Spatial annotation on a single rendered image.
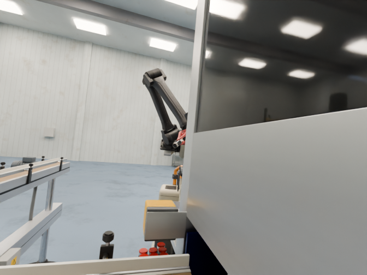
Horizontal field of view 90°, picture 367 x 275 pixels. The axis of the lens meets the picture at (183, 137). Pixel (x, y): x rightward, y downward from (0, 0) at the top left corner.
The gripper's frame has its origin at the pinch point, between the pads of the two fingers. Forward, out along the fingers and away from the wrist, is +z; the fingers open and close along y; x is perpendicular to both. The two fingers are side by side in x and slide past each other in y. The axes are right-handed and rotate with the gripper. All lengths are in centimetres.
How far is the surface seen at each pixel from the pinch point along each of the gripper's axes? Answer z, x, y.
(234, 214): 39, 36, -5
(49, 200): 15, -141, -10
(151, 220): 36.0, 12.9, -8.6
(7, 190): 42, -77, 11
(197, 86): 16.9, 26.1, 14.5
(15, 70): -307, -990, 511
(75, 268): 51, 11, -6
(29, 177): 29, -89, 13
